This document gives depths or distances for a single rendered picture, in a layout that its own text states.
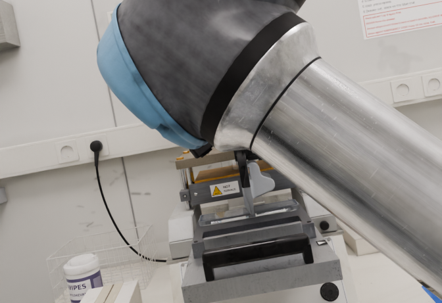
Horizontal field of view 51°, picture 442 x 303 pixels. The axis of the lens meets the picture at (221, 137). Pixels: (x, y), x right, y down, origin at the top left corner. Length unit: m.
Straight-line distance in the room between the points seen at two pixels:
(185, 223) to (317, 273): 0.36
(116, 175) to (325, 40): 0.83
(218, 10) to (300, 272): 0.43
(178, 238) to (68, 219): 0.80
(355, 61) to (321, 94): 1.30
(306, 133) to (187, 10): 0.11
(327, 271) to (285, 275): 0.06
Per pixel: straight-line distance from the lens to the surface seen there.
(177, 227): 0.94
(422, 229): 0.31
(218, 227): 0.84
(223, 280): 0.66
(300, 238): 0.65
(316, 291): 0.91
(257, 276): 0.66
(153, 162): 1.57
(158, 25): 0.32
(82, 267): 1.21
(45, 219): 1.70
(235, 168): 1.07
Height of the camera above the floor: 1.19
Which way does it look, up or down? 3 degrees down
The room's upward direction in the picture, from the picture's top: 10 degrees counter-clockwise
